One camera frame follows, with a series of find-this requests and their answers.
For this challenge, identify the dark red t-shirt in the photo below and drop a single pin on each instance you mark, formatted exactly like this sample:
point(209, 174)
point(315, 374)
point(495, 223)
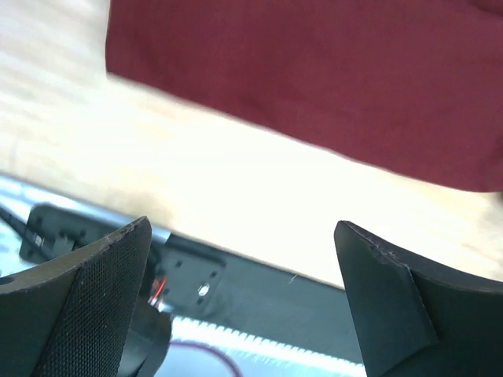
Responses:
point(413, 87)

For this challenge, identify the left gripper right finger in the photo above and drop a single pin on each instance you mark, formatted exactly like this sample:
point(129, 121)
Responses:
point(417, 317)

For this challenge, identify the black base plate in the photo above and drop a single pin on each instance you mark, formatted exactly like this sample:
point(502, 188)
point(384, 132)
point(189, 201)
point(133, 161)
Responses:
point(184, 278)

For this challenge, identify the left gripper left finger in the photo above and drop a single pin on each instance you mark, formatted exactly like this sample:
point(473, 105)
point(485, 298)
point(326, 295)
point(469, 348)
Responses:
point(70, 316)

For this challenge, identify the white slotted cable duct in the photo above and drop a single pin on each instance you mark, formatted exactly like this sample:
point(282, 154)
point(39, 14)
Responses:
point(256, 356)

